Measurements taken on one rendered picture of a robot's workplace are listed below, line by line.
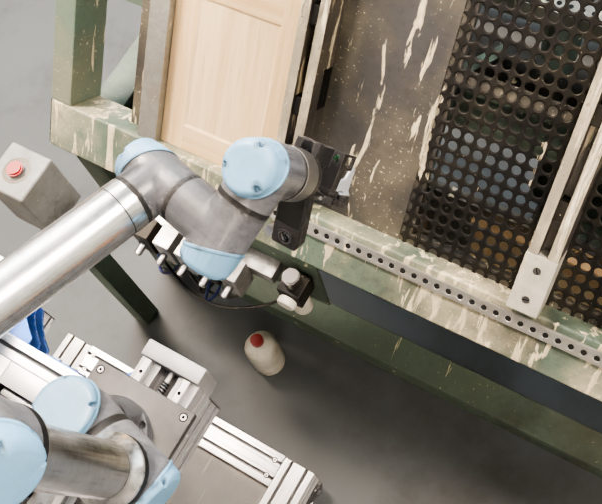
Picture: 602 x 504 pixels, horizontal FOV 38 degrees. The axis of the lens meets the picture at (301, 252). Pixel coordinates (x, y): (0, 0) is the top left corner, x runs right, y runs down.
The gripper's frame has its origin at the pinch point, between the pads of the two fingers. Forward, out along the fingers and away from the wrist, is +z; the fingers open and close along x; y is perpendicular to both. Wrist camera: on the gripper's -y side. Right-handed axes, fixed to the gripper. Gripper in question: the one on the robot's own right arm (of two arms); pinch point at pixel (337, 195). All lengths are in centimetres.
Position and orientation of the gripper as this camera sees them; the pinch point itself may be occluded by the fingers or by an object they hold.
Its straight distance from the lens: 138.9
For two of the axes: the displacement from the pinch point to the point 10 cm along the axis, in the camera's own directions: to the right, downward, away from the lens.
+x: -8.5, -4.1, 3.4
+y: 3.8, -9.1, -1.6
